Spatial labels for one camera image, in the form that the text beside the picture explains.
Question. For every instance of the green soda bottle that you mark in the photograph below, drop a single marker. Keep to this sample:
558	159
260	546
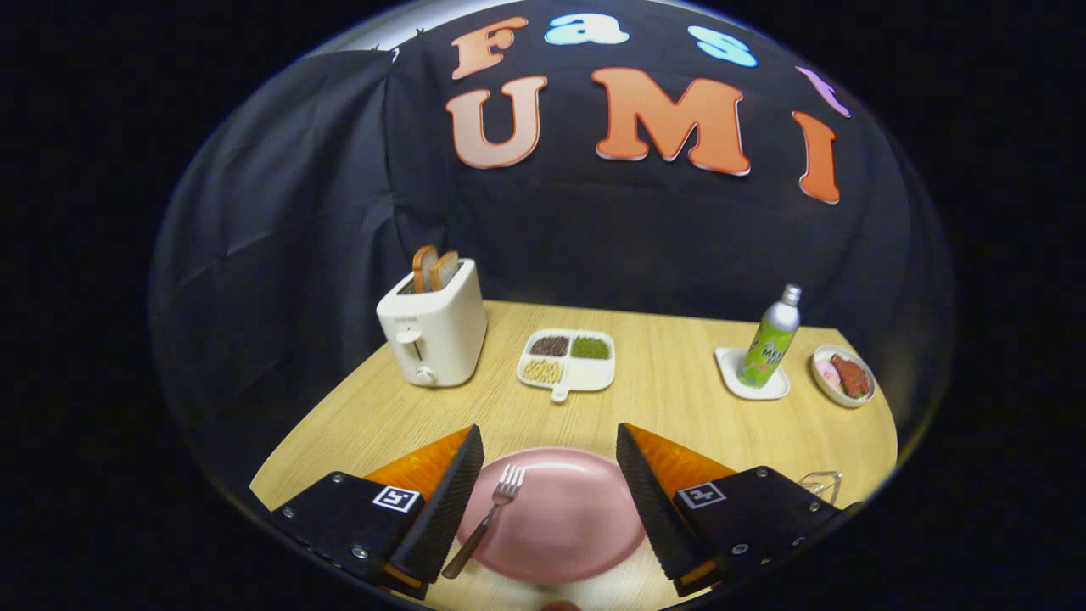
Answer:
768	348

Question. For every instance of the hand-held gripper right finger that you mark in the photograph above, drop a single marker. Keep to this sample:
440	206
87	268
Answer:
653	509

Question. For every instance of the white square coaster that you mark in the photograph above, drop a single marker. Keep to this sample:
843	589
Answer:
730	365

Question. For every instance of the toast bread slice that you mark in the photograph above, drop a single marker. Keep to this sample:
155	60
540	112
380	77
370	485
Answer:
422	267
446	270

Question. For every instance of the pile of green beans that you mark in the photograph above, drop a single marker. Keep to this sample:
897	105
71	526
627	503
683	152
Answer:
590	348

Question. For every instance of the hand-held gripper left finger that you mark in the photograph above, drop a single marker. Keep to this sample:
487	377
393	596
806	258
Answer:
450	509

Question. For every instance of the pile of brown beans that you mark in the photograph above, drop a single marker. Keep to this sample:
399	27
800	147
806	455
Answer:
550	346

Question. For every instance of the red-brown meat pieces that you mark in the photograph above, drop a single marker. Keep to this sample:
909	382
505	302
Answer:
851	376

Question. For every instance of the white round food plate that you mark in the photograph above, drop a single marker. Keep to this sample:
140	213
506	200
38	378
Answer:
836	397

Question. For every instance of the pink plate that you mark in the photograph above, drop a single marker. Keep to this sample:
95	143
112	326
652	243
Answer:
560	518

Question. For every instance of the white toaster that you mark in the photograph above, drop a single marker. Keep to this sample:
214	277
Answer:
441	335

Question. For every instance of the pink onion slices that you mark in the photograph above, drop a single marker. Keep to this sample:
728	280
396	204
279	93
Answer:
826	375

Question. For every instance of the pile of yellow beans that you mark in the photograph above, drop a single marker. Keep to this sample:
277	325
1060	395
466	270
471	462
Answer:
543	371

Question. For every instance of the white divided dish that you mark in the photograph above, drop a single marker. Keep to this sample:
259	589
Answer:
594	373

